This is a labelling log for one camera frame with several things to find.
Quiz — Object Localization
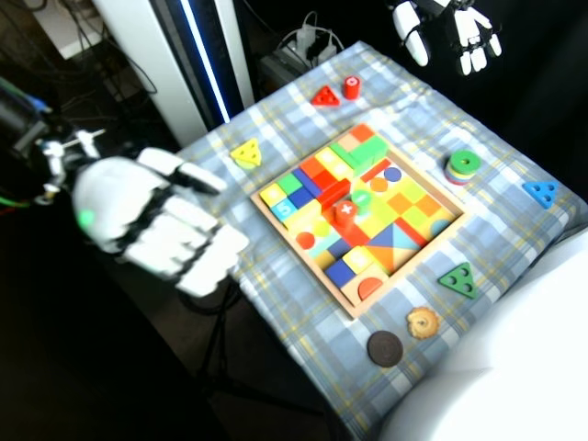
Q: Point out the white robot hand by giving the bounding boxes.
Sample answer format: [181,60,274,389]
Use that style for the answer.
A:
[391,0,503,77]
[71,146,252,300]

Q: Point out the green cylinder minus sign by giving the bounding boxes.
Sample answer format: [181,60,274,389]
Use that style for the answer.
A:
[349,188,374,217]

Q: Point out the red cylinder plus sign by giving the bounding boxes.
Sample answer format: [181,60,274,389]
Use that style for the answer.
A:
[333,200,359,238]

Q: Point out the yellow triangle block three holes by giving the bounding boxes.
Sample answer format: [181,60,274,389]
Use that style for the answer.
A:
[229,137,263,170]

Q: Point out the red triangle block three holes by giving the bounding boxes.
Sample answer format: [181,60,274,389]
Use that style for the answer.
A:
[311,85,342,108]

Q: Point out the blue triangle block three holes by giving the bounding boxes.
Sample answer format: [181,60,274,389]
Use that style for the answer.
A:
[522,179,560,210]

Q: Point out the wooden block tray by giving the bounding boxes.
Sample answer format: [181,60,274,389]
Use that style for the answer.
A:
[250,121,466,321]

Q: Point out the green triangle block three holes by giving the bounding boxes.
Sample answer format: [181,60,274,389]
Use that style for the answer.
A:
[437,261,479,300]

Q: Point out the blue plaid table cloth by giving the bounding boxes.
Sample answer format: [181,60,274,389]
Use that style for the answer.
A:
[176,40,578,441]

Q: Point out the yellow cube equals sign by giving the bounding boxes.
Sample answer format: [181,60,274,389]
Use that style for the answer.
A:
[260,183,287,208]

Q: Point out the white pillar blue light strip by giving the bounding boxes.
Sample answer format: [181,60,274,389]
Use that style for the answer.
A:
[91,0,256,146]

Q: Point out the teal cube number 5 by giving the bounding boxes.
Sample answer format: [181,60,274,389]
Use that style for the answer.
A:
[269,199,298,221]

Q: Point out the white plug adapter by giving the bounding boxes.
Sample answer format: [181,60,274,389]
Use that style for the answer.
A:
[316,39,340,61]
[296,27,318,51]

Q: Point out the grey power strip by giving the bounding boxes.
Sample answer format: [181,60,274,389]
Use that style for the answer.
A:
[259,27,344,83]

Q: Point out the yellow cube letter E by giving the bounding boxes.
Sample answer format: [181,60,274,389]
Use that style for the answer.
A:
[316,146,344,169]

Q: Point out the brown chocolate toy cookie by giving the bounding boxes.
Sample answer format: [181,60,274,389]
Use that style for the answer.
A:
[366,330,405,368]

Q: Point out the tan toy cookie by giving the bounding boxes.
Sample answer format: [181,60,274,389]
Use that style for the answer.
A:
[405,306,441,341]

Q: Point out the black cable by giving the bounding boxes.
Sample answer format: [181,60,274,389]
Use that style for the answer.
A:
[68,0,160,97]

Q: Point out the green wooden ring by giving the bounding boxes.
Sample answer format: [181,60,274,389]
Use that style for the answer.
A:
[447,149,482,178]

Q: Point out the red cylinder white ring mark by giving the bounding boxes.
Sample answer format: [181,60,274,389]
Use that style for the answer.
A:
[342,74,362,101]

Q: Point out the yellow wooden ring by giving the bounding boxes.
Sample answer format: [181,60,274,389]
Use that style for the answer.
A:
[444,164,480,179]

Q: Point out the blue wooden ring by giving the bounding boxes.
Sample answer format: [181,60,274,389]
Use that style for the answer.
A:
[444,168,479,183]

